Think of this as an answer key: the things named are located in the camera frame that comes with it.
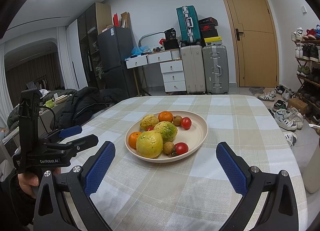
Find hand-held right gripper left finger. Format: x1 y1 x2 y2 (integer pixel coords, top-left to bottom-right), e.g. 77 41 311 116
34 141 116 231

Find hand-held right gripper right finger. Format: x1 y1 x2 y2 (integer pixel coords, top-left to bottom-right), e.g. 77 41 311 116
216 141 299 231

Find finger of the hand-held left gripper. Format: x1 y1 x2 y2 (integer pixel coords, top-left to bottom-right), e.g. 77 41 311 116
49 134 99 157
39 125 83 144

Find orange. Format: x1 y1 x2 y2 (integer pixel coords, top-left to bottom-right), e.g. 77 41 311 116
128 131 143 149
158 111 174 124

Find cream round plate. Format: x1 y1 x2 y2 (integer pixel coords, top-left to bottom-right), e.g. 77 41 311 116
125 110 208 163

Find large yellow passion fruit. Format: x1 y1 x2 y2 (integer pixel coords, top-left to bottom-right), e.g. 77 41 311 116
136 131 164 159

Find wrinkled yellow passion fruit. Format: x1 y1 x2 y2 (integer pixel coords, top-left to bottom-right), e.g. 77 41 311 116
139 114 160 131

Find small yellow-green passion fruit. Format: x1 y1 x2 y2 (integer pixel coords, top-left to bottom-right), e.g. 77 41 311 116
153 121 178 143

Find person's left forearm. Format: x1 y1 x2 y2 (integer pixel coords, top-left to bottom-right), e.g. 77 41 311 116
0 171 38 226

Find person's left hand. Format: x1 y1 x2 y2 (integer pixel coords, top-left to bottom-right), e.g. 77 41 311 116
17 167 62 193

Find black jacket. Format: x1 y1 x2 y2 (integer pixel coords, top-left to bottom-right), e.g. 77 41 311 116
57 86 128 130

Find grey puffer jacket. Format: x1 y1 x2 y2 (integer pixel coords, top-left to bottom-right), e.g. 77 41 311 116
40 89 78 101

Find checked tablecloth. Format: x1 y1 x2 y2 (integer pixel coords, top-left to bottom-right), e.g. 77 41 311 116
59 94 302 231

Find brown curtain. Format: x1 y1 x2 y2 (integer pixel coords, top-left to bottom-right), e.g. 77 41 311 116
5 51 62 99

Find group of white sneakers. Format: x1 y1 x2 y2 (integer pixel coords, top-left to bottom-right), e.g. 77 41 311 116
257 85 305 147

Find white wardrobe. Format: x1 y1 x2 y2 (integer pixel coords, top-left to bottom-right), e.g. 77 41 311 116
65 19 88 90

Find beige trash bin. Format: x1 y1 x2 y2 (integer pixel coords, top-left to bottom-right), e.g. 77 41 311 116
301 136 320 194

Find grey door mat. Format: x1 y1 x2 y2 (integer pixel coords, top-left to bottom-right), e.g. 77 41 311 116
249 87 268 95

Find brown cardboard box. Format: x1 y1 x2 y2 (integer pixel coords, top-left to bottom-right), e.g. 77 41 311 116
287 98 308 115

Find dark grey fridge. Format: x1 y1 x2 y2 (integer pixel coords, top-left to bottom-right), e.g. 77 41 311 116
97 26 139 97

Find blue plastic bag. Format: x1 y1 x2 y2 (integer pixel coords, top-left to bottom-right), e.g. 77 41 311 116
131 46 147 56

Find beige suitcase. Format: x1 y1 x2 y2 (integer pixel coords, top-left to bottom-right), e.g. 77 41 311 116
180 45 206 94

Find silver suitcase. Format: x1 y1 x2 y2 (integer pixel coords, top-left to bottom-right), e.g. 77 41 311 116
202 45 229 95

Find white drawer cabinet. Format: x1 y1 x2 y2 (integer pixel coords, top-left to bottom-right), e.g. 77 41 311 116
160 59 187 93

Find white desk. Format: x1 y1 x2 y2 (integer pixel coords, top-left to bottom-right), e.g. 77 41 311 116
125 49 184 96

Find wooden door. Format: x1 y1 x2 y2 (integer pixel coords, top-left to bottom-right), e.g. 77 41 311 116
215 0 280 88

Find wooden shoe rack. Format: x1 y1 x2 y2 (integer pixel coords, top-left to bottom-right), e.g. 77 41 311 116
292 39 320 121

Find wooden shelf cabinet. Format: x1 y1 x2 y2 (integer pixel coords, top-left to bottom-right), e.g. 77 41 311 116
77 2 113 90

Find tall cardboard box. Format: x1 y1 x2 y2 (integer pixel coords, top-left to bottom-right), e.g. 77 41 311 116
120 11 131 29

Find yellow black shoe box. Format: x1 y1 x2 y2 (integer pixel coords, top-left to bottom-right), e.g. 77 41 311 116
204 36 222 46

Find black bag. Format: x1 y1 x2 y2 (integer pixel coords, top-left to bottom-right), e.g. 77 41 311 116
162 40 180 50

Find black carton box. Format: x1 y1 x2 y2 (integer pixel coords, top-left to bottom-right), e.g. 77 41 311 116
164 29 178 41

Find rows of assorted shoes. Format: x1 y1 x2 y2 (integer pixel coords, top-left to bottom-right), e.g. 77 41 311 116
291 24 320 84

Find teal suitcase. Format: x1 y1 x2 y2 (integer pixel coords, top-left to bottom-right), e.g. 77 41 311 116
176 6 202 45

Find black cable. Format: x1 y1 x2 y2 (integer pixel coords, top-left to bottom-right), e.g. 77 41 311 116
40 107 56 131

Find grey arched metal frame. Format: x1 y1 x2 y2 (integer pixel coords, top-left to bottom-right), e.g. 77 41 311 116
138 31 165 51

